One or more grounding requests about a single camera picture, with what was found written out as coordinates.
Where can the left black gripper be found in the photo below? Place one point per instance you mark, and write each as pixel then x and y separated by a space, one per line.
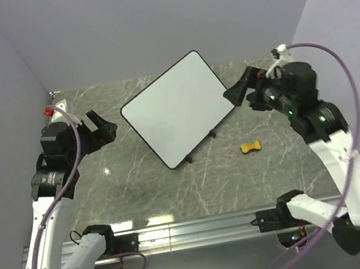
pixel 105 134

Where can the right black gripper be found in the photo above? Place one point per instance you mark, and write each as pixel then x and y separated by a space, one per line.
pixel 251 79

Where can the yellow bone-shaped eraser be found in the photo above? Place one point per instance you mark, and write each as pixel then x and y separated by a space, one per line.
pixel 249 147

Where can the white whiteboard black frame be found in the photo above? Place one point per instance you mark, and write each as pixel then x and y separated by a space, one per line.
pixel 179 109

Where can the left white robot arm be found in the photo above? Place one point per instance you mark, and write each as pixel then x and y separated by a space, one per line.
pixel 52 192

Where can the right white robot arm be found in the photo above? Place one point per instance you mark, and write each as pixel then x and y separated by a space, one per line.
pixel 326 132

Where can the right black whiteboard foot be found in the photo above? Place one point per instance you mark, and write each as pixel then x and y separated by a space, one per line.
pixel 212 134

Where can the black whiteboard foot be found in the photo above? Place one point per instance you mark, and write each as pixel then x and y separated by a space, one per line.
pixel 189 159
pixel 212 134

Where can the left black whiteboard foot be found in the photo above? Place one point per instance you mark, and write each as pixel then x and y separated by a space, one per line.
pixel 189 159

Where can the red cable connector cap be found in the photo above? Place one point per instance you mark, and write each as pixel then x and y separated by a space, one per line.
pixel 48 111

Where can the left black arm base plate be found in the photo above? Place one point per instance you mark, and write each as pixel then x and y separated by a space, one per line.
pixel 125 243

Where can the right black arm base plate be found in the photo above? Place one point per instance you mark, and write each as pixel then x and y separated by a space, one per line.
pixel 274 220

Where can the aluminium mounting rail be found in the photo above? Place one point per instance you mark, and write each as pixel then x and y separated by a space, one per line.
pixel 196 233

